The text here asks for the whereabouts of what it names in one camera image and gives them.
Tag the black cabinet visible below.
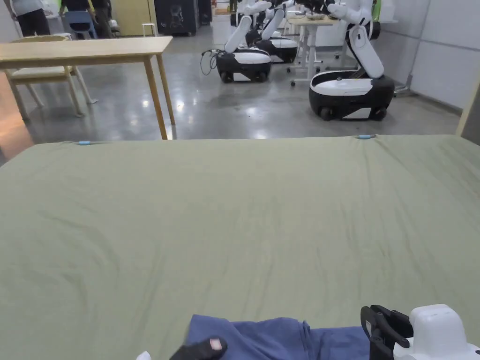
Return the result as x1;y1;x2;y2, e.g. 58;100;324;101
153;0;200;37

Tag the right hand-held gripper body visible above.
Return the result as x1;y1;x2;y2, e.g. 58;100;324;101
392;303;480;360

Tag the bed with pale green sheet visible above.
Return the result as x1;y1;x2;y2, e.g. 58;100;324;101
0;134;480;360

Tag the light wooden chair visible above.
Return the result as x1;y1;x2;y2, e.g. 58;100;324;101
3;35;93;120

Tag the light wooden table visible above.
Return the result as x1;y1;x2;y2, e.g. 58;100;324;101
0;36;177;141

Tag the desk with white legs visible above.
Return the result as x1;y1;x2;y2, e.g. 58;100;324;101
286;16;354;88

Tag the blue plastic chair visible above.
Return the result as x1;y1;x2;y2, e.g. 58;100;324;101
64;11;99;40

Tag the white and black wheeled robot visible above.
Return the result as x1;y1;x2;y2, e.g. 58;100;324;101
215;0;273;83
255;0;300;64

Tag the dark blue shirt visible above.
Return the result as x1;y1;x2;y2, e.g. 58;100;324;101
186;314;373;360

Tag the large white and black robot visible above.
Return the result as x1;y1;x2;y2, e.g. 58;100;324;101
308;0;397;122

